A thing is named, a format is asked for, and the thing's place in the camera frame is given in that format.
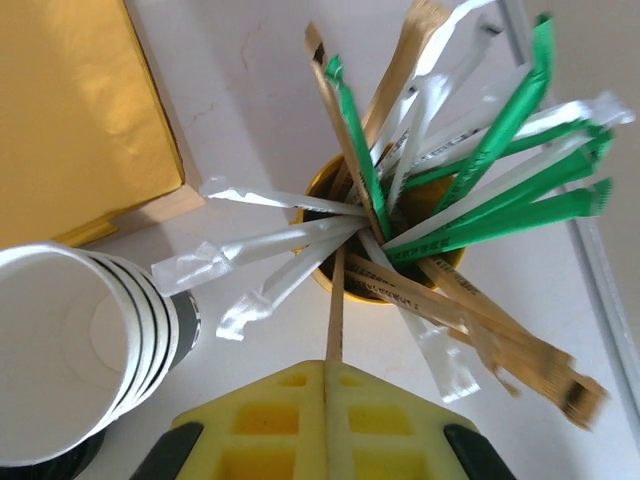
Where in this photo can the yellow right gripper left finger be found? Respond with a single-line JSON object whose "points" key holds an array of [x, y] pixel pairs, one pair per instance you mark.
{"points": [[260, 430]]}

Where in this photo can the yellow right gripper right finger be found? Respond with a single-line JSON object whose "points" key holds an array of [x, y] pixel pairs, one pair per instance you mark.
{"points": [[400, 430]]}

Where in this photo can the thin wooden stir stick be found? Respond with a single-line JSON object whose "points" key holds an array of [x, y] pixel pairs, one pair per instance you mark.
{"points": [[337, 310]]}

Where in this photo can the white sachet stick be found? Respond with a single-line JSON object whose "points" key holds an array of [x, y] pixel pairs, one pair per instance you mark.
{"points": [[200, 262], [422, 115], [260, 197], [445, 360], [260, 302], [450, 45], [575, 112]]}

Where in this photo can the brown sachet stick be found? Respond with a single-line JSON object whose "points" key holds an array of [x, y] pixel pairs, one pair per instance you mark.
{"points": [[525, 350], [465, 300], [400, 65], [325, 85]]}

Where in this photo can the stack of black cup lids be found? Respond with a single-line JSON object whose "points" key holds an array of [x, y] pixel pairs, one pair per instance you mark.
{"points": [[50, 460]]}

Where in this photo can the stack of white paper cups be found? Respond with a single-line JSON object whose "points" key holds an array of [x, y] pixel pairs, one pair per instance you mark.
{"points": [[60, 340]]}

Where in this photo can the brown cardboard napkin box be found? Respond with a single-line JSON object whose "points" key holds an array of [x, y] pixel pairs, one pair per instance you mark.
{"points": [[165, 207]]}

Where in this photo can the bunch of sugar sticks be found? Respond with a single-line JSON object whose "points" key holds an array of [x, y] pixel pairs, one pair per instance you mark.
{"points": [[610, 280]]}

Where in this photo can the yellow cup holder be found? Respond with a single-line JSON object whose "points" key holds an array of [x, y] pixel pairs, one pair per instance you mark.
{"points": [[325, 172]]}

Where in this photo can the green sachet stick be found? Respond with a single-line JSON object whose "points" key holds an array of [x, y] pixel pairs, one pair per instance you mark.
{"points": [[350, 125], [550, 210], [520, 95], [550, 175], [575, 145]]}

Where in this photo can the stack of yellow napkins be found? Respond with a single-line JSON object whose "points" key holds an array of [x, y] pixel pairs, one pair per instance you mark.
{"points": [[75, 110]]}

